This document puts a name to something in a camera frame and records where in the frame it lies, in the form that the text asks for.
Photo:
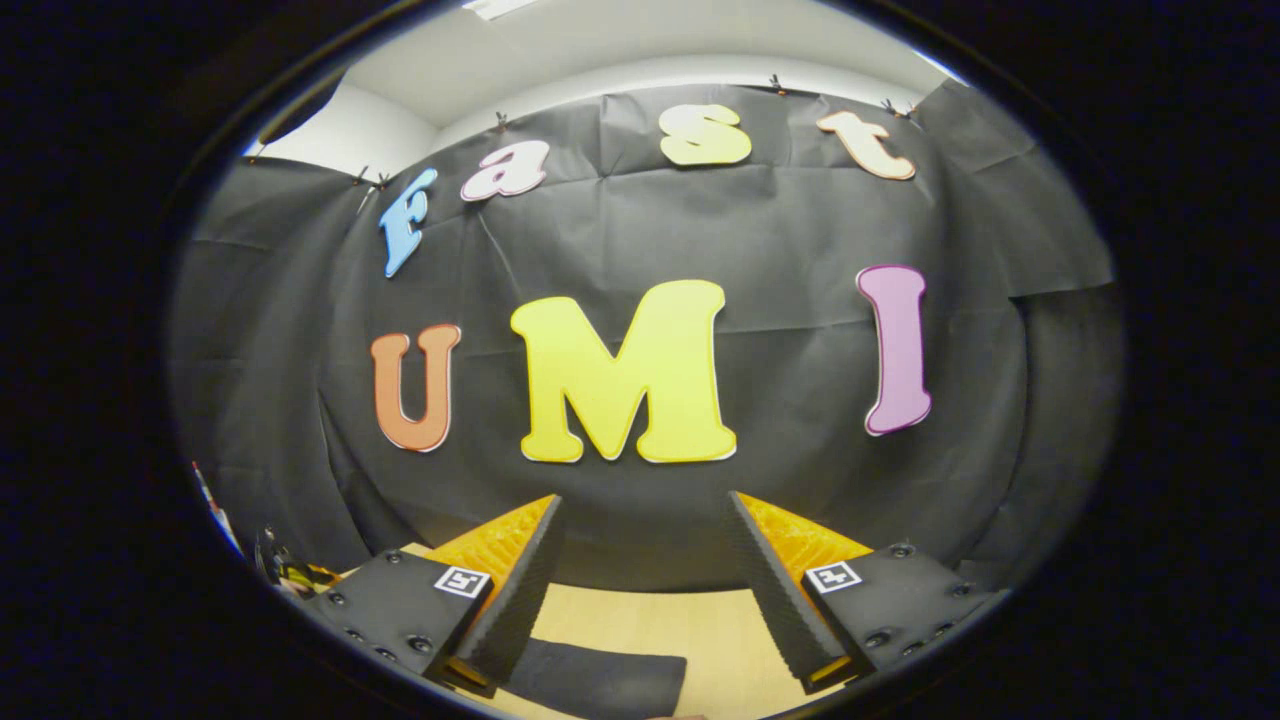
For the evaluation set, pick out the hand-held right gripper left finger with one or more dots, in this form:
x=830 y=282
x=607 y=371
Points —
x=520 y=600

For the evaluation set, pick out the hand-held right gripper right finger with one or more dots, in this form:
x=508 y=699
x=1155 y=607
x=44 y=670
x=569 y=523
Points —
x=775 y=600

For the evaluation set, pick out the black backdrop cloth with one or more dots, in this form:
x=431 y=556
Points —
x=780 y=230

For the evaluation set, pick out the dark grey jeans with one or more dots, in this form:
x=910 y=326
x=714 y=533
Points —
x=600 y=680

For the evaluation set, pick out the long ceiling light panel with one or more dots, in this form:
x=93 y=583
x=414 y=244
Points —
x=495 y=7

